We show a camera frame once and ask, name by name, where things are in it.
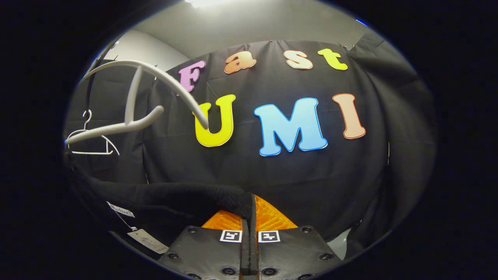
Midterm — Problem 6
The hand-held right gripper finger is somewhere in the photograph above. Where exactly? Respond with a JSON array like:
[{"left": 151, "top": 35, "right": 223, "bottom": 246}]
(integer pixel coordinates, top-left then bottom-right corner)
[
  {"left": 249, "top": 194, "right": 343, "bottom": 280},
  {"left": 159, "top": 210, "right": 249, "bottom": 280}
]

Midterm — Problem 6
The black jacket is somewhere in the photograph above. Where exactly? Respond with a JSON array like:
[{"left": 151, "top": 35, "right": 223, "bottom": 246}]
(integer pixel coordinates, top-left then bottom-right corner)
[{"left": 64, "top": 154, "right": 254, "bottom": 257}]

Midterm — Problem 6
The white plastic hanger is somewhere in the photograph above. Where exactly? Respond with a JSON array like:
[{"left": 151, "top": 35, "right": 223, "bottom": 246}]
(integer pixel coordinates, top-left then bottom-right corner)
[
  {"left": 64, "top": 59, "right": 209, "bottom": 146},
  {"left": 66, "top": 110, "right": 120, "bottom": 156}
]

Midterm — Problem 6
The black backdrop cloth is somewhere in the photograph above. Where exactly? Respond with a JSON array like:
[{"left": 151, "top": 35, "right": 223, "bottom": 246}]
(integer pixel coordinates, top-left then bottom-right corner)
[{"left": 64, "top": 31, "right": 436, "bottom": 249}]

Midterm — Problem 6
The large ceiling light panel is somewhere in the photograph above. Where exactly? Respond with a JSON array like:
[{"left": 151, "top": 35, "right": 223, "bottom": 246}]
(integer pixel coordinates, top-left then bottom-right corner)
[{"left": 185, "top": 0, "right": 234, "bottom": 8}]

